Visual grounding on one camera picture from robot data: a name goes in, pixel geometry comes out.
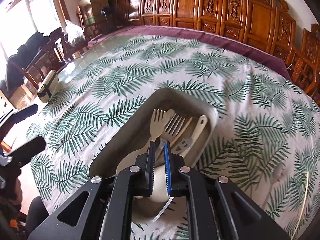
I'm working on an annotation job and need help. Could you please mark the metal slotted spatula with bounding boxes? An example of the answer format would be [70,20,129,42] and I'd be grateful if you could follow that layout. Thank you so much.
[171,138,193,154]

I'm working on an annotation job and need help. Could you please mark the light wooden chopstick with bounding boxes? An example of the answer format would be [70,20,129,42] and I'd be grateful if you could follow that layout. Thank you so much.
[170,117,193,146]

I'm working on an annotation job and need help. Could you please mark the metal fork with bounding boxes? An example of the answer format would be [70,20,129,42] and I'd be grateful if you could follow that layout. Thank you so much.
[156,113,185,160]

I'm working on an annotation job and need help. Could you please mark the cream plastic fork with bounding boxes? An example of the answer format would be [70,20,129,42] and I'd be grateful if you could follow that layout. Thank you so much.
[150,109,175,142]

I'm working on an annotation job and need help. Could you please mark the dark wooden chopstick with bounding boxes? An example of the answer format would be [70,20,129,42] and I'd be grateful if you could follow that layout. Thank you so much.
[291,171,310,240]

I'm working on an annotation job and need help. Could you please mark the cream lunch box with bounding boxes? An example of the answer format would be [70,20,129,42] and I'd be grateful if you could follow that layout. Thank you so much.
[37,70,59,103]

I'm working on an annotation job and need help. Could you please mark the grey utensil tray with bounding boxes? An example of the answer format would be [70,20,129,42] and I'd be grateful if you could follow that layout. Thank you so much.
[88,87,220,224]

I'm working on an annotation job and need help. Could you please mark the palm leaf tablecloth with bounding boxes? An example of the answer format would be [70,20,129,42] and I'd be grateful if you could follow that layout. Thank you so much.
[27,35,319,239]

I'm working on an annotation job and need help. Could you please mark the wooden dining chair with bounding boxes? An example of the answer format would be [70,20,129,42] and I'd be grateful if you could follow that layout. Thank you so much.
[7,27,73,91]

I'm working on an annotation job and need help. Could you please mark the stacked cardboard boxes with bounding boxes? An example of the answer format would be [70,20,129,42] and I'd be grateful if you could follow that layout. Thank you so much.
[78,0,109,31]

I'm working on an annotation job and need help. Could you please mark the carved wooden armchair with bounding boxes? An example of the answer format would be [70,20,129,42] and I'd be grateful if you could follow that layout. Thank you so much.
[286,24,319,105]

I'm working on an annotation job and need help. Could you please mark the carved wooden sofa bench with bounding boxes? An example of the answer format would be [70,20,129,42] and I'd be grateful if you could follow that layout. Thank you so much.
[117,0,296,64]

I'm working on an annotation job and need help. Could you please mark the window with wooden frame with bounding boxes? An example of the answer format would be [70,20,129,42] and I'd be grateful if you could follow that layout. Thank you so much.
[1,0,66,61]

